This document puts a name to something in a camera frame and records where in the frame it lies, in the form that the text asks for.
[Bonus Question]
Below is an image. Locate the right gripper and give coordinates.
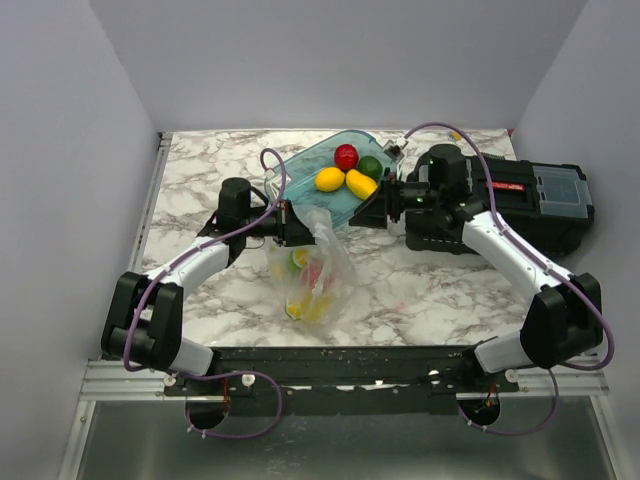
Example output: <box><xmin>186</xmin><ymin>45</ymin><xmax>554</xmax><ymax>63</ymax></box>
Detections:
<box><xmin>349</xmin><ymin>170</ymin><xmax>442</xmax><ymax>230</ymax></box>

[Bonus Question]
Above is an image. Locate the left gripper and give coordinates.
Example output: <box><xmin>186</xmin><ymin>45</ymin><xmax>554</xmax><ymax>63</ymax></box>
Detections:
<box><xmin>241</xmin><ymin>200</ymin><xmax>321</xmax><ymax>247</ymax></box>

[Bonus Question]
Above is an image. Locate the green fake leaf fruit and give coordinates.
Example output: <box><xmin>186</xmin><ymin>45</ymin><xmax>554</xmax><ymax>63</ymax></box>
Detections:
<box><xmin>286</xmin><ymin>250</ymin><xmax>307</xmax><ymax>277</ymax></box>

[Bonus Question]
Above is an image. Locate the red fake apple front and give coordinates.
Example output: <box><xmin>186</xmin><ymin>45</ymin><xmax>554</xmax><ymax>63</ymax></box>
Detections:
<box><xmin>299</xmin><ymin>264</ymin><xmax>324</xmax><ymax>290</ymax></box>

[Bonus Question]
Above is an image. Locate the red fake apple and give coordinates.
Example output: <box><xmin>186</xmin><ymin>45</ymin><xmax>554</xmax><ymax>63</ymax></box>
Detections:
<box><xmin>334</xmin><ymin>144</ymin><xmax>359</xmax><ymax>171</ymax></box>
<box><xmin>299</xmin><ymin>264</ymin><xmax>324</xmax><ymax>290</ymax></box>

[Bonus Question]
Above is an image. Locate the teal plastic container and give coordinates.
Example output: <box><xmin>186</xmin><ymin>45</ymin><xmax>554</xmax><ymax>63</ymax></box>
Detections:
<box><xmin>265</xmin><ymin>130</ymin><xmax>403</xmax><ymax>228</ymax></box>

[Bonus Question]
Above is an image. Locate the clear plastic lemon-print bag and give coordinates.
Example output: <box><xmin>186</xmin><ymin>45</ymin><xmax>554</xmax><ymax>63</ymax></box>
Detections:
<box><xmin>264</xmin><ymin>205</ymin><xmax>357</xmax><ymax>330</ymax></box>

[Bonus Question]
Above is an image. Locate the yellow-green fake starfruit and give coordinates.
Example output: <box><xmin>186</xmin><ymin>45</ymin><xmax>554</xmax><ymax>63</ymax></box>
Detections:
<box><xmin>285</xmin><ymin>294</ymin><xmax>333</xmax><ymax>322</ymax></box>

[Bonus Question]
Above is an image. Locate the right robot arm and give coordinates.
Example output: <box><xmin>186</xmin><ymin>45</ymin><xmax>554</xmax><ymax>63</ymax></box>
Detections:
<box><xmin>349</xmin><ymin>144</ymin><xmax>604</xmax><ymax>392</ymax></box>

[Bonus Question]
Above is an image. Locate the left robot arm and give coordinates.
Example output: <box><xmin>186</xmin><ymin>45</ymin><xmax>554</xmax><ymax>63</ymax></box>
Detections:
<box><xmin>101</xmin><ymin>177</ymin><xmax>314</xmax><ymax>395</ymax></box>

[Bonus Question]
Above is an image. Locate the yellow fake mango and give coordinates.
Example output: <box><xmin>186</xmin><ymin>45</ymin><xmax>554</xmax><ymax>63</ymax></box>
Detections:
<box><xmin>345</xmin><ymin>169</ymin><xmax>378</xmax><ymax>200</ymax></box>

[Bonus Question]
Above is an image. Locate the green fake lime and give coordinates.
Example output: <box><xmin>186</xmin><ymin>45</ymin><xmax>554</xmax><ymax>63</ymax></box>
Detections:
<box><xmin>357</xmin><ymin>155</ymin><xmax>383</xmax><ymax>181</ymax></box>

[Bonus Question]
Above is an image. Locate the yellow fake lemon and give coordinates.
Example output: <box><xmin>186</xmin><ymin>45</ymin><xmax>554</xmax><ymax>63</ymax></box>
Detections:
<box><xmin>314</xmin><ymin>167</ymin><xmax>345</xmax><ymax>193</ymax></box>

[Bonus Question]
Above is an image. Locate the red fake apple back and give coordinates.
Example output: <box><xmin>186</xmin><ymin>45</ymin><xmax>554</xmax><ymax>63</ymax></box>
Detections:
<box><xmin>334</xmin><ymin>144</ymin><xmax>359</xmax><ymax>171</ymax></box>

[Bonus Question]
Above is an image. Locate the black toolbox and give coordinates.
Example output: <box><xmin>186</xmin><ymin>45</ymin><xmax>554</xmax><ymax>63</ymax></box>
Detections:
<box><xmin>405</xmin><ymin>153</ymin><xmax>595</xmax><ymax>259</ymax></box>

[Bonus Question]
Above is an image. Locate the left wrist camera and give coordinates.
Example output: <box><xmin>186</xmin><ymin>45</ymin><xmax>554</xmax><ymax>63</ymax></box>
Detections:
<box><xmin>264</xmin><ymin>169</ymin><xmax>291</xmax><ymax>202</ymax></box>

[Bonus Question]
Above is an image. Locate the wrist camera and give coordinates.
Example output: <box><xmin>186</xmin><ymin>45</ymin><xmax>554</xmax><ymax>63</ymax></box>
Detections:
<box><xmin>264</xmin><ymin>169</ymin><xmax>291</xmax><ymax>202</ymax></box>
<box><xmin>383</xmin><ymin>136</ymin><xmax>408</xmax><ymax>177</ymax></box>

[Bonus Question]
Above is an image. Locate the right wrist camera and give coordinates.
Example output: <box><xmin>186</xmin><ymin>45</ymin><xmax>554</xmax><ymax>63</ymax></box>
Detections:
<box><xmin>383</xmin><ymin>136</ymin><xmax>408</xmax><ymax>177</ymax></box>

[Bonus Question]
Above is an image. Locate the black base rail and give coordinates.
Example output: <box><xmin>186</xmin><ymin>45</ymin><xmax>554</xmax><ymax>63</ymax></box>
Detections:
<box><xmin>164</xmin><ymin>346</ymin><xmax>518</xmax><ymax>416</ymax></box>

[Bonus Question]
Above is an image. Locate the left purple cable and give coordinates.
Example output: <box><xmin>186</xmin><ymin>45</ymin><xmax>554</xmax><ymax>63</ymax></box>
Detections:
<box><xmin>122</xmin><ymin>148</ymin><xmax>288</xmax><ymax>441</ymax></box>

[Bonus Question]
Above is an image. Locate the purple cable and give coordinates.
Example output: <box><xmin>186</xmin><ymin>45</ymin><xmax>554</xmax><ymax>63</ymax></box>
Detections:
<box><xmin>122</xmin><ymin>148</ymin><xmax>288</xmax><ymax>441</ymax></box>
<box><xmin>399</xmin><ymin>121</ymin><xmax>616</xmax><ymax>436</ymax></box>

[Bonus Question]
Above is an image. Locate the aluminium frame rail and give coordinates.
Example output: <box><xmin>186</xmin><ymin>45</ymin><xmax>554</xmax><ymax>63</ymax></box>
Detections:
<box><xmin>80</xmin><ymin>361</ymin><xmax>609</xmax><ymax>402</ymax></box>

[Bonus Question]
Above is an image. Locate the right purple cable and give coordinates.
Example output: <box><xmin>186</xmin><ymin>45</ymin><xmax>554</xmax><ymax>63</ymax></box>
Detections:
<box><xmin>399</xmin><ymin>121</ymin><xmax>616</xmax><ymax>436</ymax></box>

